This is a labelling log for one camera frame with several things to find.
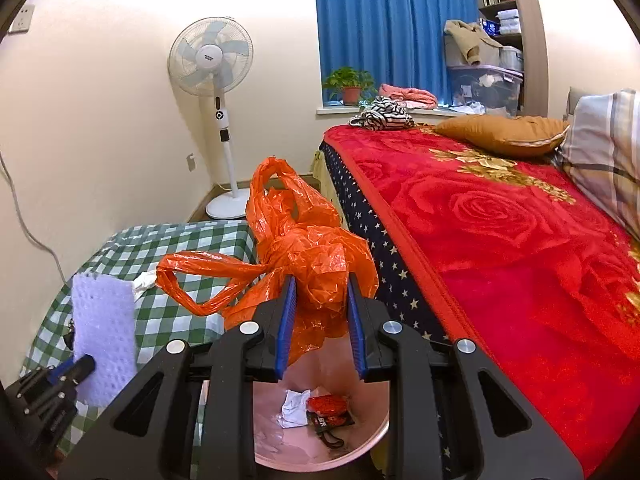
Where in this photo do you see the orange plastic bag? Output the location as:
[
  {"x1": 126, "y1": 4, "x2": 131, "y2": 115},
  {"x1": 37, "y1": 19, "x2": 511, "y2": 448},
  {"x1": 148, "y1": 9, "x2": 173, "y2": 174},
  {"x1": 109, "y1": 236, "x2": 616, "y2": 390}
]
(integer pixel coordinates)
[{"x1": 155, "y1": 157, "x2": 378, "y2": 362}]

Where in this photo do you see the printed white paper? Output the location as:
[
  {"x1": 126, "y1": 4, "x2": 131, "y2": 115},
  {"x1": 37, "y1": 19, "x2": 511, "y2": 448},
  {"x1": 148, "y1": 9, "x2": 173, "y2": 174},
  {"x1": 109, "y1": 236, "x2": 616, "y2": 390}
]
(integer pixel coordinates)
[{"x1": 277, "y1": 389, "x2": 311, "y2": 429}]

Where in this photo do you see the black crab snack packet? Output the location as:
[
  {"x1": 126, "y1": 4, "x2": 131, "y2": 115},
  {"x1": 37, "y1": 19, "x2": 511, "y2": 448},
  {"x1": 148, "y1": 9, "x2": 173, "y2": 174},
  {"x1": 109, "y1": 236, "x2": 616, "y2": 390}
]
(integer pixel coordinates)
[{"x1": 307, "y1": 411, "x2": 355, "y2": 434}]

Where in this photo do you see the red shiny wrapper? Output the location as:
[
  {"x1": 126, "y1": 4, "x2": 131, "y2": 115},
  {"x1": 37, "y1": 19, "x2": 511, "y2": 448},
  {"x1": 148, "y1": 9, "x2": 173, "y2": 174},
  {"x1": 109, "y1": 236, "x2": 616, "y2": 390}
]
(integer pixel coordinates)
[{"x1": 307, "y1": 394, "x2": 348, "y2": 417}]

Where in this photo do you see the pink trash bin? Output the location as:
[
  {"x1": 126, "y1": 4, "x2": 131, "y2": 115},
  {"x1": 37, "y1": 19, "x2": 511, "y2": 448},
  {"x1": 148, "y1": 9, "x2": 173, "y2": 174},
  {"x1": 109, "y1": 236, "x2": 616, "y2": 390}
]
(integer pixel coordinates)
[{"x1": 249, "y1": 334, "x2": 392, "y2": 473}]

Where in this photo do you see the star patterned bed skirt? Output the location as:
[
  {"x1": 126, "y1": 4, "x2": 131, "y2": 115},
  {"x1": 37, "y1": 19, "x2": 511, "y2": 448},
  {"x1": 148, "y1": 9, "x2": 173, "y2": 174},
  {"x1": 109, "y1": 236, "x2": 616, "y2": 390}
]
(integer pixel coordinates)
[{"x1": 314, "y1": 142, "x2": 451, "y2": 346}]

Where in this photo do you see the crumpled white tissue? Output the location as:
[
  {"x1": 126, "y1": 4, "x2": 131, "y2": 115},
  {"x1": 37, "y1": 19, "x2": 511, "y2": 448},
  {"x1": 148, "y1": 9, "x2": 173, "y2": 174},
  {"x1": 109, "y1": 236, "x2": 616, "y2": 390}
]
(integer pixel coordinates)
[{"x1": 132, "y1": 269, "x2": 156, "y2": 297}]

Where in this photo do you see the green checkered tablecloth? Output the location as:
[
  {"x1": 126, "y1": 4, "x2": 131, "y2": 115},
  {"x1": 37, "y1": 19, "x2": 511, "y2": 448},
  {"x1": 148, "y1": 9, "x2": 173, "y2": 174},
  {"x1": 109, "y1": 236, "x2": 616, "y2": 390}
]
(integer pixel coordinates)
[{"x1": 19, "y1": 219, "x2": 262, "y2": 456}]

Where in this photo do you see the red rose blanket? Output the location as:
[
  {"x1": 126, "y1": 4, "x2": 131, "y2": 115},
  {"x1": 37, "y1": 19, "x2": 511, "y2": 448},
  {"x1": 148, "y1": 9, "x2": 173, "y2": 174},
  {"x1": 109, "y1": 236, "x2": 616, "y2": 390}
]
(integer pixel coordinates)
[{"x1": 322, "y1": 126, "x2": 639, "y2": 479}]

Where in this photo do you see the striped black white clothing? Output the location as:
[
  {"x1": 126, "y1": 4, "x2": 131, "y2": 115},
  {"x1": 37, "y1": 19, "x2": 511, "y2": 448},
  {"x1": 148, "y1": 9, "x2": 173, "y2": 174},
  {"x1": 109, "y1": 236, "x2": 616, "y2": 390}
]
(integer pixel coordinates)
[{"x1": 348, "y1": 96, "x2": 416, "y2": 131}]

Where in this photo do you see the pink folded clothing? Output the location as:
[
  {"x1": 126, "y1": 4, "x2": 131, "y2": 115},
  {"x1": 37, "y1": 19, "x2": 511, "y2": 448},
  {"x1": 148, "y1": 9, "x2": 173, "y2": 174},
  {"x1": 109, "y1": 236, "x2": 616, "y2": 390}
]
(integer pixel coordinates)
[{"x1": 378, "y1": 84, "x2": 438, "y2": 110}]

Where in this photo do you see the potted green plant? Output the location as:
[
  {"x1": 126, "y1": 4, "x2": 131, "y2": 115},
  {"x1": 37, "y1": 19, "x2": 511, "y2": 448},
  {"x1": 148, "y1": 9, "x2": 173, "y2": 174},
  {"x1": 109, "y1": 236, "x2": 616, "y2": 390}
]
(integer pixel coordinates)
[{"x1": 322, "y1": 66, "x2": 378, "y2": 106}]

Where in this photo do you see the orange-brown pillow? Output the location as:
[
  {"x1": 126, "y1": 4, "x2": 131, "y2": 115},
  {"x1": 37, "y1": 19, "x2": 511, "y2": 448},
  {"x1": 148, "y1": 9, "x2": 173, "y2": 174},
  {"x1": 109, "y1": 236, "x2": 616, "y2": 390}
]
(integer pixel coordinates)
[{"x1": 435, "y1": 115, "x2": 570, "y2": 158}]

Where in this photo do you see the clear plastic storage box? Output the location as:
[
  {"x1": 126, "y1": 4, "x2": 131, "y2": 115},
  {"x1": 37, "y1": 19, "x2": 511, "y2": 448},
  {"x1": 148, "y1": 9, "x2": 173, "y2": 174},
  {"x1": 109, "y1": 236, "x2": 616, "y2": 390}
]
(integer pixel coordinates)
[{"x1": 447, "y1": 65, "x2": 524, "y2": 117}]

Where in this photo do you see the white standing fan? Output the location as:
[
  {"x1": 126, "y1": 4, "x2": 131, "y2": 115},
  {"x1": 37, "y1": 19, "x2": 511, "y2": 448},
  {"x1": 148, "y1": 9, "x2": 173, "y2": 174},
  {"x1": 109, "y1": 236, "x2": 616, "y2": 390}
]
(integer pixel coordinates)
[{"x1": 167, "y1": 16, "x2": 254, "y2": 220}]

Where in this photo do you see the plaid pillow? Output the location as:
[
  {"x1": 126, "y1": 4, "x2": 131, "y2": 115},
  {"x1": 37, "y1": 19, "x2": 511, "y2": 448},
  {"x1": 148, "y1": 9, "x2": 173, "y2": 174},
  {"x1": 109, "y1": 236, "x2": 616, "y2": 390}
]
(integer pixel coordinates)
[{"x1": 560, "y1": 89, "x2": 639, "y2": 237}]

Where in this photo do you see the beige jacket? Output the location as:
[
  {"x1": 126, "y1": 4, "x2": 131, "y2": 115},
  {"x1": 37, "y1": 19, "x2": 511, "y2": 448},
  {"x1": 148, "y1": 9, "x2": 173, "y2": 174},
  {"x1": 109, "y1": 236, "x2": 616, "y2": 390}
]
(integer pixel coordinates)
[{"x1": 444, "y1": 20, "x2": 502, "y2": 67}]

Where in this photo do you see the blue curtain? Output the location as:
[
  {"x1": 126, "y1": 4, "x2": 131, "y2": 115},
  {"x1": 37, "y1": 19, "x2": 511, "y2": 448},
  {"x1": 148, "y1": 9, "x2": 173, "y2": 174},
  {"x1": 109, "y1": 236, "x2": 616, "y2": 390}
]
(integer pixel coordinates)
[{"x1": 316, "y1": 0, "x2": 480, "y2": 103}]

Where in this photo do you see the wooden bookshelf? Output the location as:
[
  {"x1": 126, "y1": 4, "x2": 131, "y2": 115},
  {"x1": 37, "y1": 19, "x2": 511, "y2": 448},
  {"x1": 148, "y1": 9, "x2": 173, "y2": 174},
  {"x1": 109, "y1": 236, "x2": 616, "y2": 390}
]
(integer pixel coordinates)
[{"x1": 477, "y1": 0, "x2": 549, "y2": 116}]

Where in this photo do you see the grey wall cable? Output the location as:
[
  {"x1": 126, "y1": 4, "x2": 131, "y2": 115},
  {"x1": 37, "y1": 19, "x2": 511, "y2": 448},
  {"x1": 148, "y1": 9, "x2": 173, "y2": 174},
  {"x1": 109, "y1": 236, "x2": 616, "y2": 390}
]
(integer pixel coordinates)
[{"x1": 0, "y1": 148, "x2": 68, "y2": 286}]

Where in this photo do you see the white wall socket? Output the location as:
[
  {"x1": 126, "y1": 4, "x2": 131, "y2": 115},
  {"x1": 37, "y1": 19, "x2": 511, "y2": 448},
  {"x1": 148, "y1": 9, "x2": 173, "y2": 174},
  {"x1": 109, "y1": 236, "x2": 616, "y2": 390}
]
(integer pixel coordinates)
[{"x1": 8, "y1": 3, "x2": 35, "y2": 35}]

